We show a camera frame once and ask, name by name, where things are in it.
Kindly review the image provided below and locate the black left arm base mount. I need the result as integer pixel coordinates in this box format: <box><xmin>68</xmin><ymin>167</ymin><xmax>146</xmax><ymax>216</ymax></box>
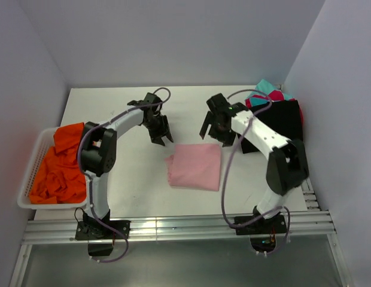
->
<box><xmin>75</xmin><ymin>212</ymin><xmax>131</xmax><ymax>257</ymax></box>

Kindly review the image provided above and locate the teal magenta t-shirt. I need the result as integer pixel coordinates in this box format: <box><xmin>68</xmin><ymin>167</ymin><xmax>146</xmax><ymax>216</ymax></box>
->
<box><xmin>245</xmin><ymin>79</ymin><xmax>295</xmax><ymax>108</ymax></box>

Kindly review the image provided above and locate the aluminium right side rail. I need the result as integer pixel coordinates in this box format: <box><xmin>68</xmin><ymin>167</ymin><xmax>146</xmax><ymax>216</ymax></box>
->
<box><xmin>301</xmin><ymin>178</ymin><xmax>321</xmax><ymax>211</ymax></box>

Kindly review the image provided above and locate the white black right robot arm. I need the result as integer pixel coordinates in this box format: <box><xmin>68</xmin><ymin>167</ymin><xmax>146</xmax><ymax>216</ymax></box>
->
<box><xmin>199</xmin><ymin>93</ymin><xmax>309</xmax><ymax>233</ymax></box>

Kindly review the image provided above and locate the black folded t-shirt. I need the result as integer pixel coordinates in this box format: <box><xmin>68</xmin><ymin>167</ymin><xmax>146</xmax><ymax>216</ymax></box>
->
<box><xmin>241</xmin><ymin>99</ymin><xmax>305</xmax><ymax>155</ymax></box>

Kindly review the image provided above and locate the pink t-shirt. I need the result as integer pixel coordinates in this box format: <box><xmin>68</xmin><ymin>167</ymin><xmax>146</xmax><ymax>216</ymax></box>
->
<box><xmin>165</xmin><ymin>143</ymin><xmax>221</xmax><ymax>191</ymax></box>

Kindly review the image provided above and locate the orange t-shirt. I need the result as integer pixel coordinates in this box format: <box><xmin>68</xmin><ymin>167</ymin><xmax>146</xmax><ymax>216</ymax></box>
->
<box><xmin>29</xmin><ymin>123</ymin><xmax>86</xmax><ymax>204</ymax></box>

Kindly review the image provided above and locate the aluminium table edge rail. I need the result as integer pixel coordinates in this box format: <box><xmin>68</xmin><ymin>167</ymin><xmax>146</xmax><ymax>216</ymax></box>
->
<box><xmin>21</xmin><ymin>211</ymin><xmax>336</xmax><ymax>245</ymax></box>

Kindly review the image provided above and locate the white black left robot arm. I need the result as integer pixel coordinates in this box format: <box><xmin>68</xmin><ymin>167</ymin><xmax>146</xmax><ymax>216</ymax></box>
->
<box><xmin>77</xmin><ymin>87</ymin><xmax>174</xmax><ymax>239</ymax></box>

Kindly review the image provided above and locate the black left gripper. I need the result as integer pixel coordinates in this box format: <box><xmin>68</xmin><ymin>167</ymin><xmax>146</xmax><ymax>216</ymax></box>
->
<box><xmin>142</xmin><ymin>115</ymin><xmax>173</xmax><ymax>146</ymax></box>

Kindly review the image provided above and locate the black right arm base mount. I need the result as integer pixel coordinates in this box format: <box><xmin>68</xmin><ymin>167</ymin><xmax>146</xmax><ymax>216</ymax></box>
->
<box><xmin>234</xmin><ymin>212</ymin><xmax>290</xmax><ymax>255</ymax></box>

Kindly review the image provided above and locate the white plastic basket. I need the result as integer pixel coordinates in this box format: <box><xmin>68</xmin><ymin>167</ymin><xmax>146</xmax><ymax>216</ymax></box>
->
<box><xmin>17</xmin><ymin>123</ymin><xmax>87</xmax><ymax>210</ymax></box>

